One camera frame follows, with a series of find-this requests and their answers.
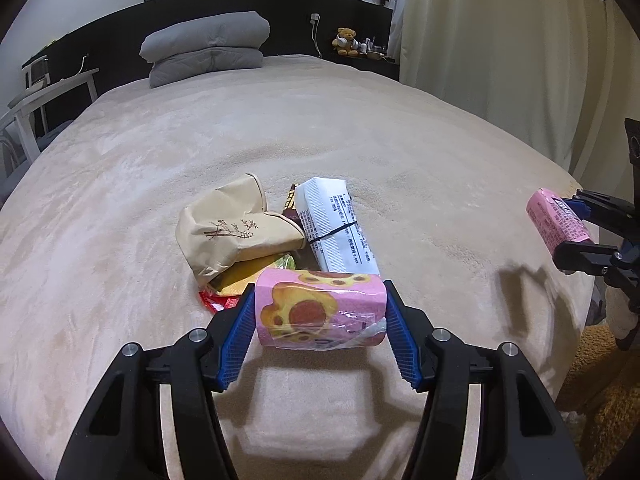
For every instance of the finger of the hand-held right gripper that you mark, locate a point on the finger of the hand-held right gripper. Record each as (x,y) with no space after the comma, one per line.
(580,257)
(600,205)

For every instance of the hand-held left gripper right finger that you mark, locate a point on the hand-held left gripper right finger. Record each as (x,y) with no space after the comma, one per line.
(402,340)

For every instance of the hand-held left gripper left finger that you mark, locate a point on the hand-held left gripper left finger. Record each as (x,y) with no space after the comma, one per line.
(237,340)

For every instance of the red wrapper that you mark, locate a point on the red wrapper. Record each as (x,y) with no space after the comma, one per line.
(220,304)

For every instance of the pink packet with dark print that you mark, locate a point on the pink packet with dark print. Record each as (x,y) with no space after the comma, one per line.
(555,220)

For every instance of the yellow packet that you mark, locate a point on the yellow packet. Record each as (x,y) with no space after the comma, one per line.
(245,272)

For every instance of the pink paw cookie packet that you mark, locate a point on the pink paw cookie packet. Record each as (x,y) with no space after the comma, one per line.
(310,310)

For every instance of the green wrapper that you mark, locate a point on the green wrapper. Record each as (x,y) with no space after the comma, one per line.
(286,262)

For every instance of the beige pouch with branch print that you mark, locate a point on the beige pouch with branch print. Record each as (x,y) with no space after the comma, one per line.
(225,230)

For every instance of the white packet with rubber band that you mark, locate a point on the white packet with rubber band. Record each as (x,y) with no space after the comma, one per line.
(325,220)

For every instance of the brown wrapper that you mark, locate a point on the brown wrapper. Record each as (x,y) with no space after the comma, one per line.
(291,207)

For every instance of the shaggy yellow rug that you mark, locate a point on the shaggy yellow rug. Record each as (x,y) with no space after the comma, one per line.
(615,410)

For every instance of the cream curtain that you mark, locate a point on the cream curtain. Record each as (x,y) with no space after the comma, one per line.
(500,60)

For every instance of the bed with beige blanket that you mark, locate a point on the bed with beige blanket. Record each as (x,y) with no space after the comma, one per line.
(150,160)

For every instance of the black nightstand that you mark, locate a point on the black nightstand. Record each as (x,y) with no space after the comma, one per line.
(370,66)

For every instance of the cluster of small bottles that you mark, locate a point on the cluster of small bottles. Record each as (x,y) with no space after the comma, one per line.
(372,49)

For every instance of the white chair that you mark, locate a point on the white chair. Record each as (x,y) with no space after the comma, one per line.
(7,145)

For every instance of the brown teddy bear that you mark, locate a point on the brown teddy bear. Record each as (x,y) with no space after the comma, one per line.
(345,41)

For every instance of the grey folded quilt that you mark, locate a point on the grey folded quilt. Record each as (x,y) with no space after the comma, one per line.
(200,35)

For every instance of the white desk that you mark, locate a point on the white desk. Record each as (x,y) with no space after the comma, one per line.
(55,85)

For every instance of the black headboard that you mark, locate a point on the black headboard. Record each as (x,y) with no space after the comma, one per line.
(300,15)

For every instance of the small white desk appliance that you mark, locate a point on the small white desk appliance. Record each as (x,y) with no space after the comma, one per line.
(36,75)

